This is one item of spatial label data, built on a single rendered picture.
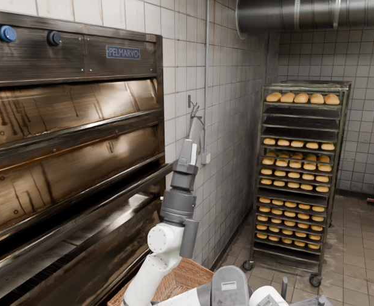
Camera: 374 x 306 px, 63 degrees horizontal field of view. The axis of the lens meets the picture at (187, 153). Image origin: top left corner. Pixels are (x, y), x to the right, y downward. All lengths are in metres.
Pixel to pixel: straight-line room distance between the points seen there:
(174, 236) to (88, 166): 0.66
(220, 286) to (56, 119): 0.78
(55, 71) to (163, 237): 0.73
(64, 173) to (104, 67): 0.48
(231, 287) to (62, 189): 0.72
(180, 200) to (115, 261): 0.93
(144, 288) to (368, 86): 4.48
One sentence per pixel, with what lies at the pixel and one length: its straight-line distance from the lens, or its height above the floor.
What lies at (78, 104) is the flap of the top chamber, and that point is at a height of 1.80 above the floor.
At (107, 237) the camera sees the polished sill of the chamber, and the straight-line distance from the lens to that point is 1.54.
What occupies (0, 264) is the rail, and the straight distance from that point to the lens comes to 1.00.
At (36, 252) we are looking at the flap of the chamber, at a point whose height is 1.41.
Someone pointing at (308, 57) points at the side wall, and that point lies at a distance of 4.97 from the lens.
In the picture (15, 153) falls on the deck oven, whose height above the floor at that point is 1.68.
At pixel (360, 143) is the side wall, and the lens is 5.08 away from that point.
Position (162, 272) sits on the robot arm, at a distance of 0.85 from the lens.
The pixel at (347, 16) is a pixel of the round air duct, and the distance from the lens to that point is 2.89.
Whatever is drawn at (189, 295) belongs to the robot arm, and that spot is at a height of 1.36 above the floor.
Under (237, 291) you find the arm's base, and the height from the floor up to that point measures 1.41.
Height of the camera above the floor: 1.95
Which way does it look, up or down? 16 degrees down
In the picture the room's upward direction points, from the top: straight up
